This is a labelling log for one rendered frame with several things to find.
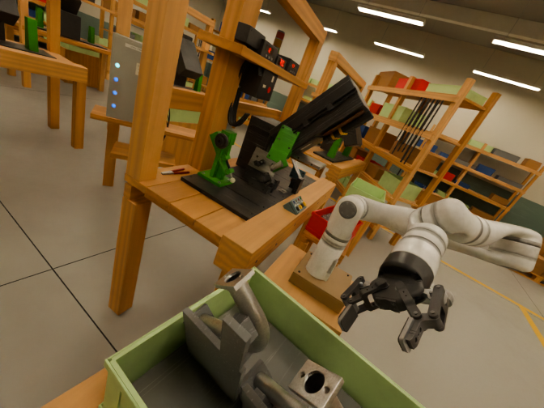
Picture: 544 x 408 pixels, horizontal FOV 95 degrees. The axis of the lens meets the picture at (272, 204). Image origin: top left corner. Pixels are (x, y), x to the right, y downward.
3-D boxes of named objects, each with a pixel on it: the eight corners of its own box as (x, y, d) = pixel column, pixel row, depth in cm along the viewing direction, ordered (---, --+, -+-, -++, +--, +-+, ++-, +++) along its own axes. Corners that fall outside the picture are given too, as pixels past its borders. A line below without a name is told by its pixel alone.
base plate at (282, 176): (315, 182, 208) (316, 180, 208) (248, 222, 113) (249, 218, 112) (274, 160, 220) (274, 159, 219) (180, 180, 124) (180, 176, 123)
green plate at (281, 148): (286, 167, 151) (302, 135, 147) (282, 165, 143) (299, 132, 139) (270, 158, 154) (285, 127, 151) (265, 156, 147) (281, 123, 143)
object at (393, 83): (365, 238, 371) (474, 68, 275) (320, 179, 572) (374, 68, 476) (394, 246, 386) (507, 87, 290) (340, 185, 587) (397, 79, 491)
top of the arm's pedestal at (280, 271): (350, 288, 109) (354, 282, 108) (336, 341, 81) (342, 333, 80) (287, 249, 118) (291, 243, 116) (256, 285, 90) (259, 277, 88)
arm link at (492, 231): (495, 210, 51) (483, 249, 51) (553, 235, 62) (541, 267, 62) (449, 203, 60) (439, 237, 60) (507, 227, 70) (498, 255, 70)
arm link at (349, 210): (367, 205, 78) (342, 248, 84) (374, 201, 86) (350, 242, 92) (341, 190, 82) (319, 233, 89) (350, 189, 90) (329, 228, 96)
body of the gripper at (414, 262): (378, 248, 45) (353, 282, 40) (429, 248, 39) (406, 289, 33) (393, 282, 47) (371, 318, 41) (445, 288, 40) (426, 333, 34)
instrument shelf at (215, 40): (306, 89, 184) (308, 84, 183) (240, 55, 106) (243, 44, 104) (278, 78, 191) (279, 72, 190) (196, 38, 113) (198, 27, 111)
